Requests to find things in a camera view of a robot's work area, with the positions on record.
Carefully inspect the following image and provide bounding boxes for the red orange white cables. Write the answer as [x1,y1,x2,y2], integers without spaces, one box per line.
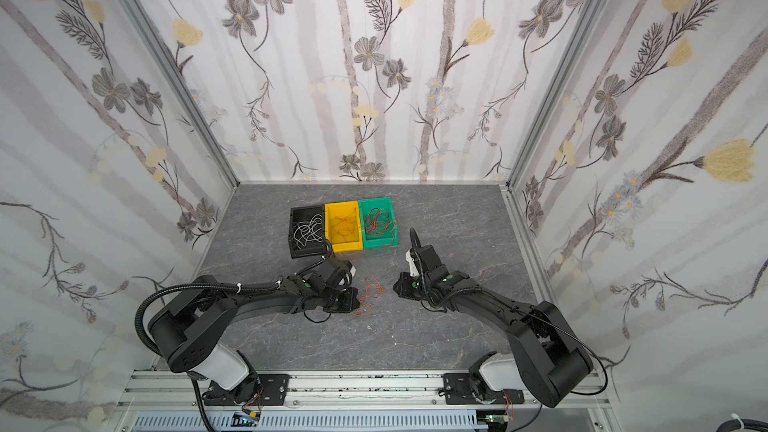
[353,275,386,318]

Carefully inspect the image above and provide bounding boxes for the orange cable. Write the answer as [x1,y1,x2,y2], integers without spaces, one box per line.
[331,212,360,242]

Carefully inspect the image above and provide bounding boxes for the red cable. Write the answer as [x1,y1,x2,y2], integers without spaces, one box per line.
[363,207,398,239]

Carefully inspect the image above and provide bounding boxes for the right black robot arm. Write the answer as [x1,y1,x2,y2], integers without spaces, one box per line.
[393,229,609,408]

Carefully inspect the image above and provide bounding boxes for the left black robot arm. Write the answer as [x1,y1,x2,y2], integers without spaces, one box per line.
[134,242,360,431]

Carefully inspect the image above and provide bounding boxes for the black plastic bin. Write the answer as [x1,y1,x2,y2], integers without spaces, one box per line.
[288,205,326,259]

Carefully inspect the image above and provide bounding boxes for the yellow plastic bin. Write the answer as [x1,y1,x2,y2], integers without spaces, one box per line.
[324,201,363,254]

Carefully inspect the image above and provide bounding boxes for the green plastic bin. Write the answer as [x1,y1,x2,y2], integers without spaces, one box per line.
[358,197,398,250]

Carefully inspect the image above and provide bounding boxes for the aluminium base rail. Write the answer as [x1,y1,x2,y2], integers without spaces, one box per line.
[108,370,620,431]

